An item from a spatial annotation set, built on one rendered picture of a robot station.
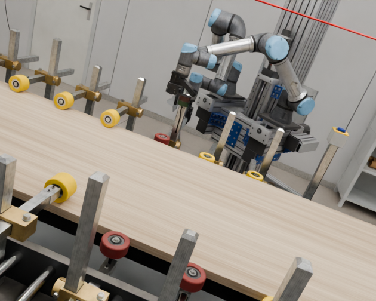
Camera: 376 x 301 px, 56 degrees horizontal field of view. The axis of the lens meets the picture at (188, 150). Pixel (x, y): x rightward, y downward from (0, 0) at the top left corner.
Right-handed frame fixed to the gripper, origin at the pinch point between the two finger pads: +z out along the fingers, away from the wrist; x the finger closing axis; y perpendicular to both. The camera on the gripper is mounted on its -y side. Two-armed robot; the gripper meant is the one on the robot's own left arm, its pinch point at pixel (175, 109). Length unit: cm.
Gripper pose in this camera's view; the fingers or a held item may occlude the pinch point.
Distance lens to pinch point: 192.3
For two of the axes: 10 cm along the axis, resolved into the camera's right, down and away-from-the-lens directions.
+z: -3.0, 8.8, 3.8
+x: -2.3, 3.2, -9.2
